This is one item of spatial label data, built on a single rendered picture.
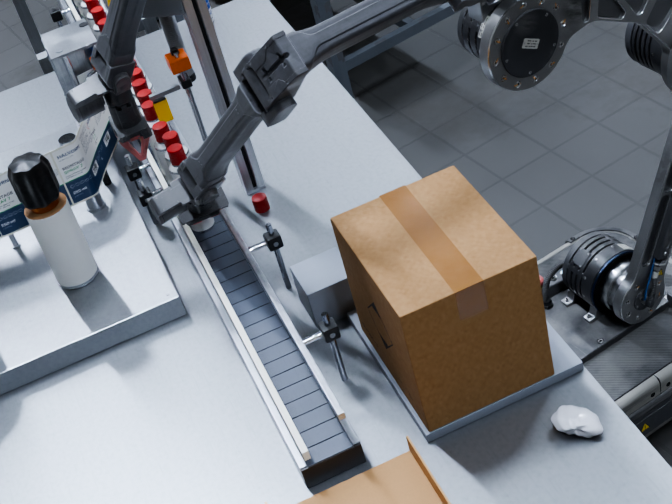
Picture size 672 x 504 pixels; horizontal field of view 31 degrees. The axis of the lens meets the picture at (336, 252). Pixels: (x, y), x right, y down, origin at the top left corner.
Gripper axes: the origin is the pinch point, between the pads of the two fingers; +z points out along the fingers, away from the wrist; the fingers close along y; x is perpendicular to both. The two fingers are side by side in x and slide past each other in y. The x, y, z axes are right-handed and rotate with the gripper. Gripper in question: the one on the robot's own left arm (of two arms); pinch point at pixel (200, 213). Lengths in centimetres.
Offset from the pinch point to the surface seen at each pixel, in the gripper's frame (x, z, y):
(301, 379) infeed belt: 43, -27, -2
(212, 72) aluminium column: -24.6, -8.2, -13.4
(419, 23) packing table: -82, 155, -114
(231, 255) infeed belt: 11.1, -1.7, -2.0
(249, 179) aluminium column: -7.3, 13.9, -14.2
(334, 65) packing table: -77, 150, -78
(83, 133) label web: -29.9, 10.0, 15.0
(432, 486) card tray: 70, -43, -12
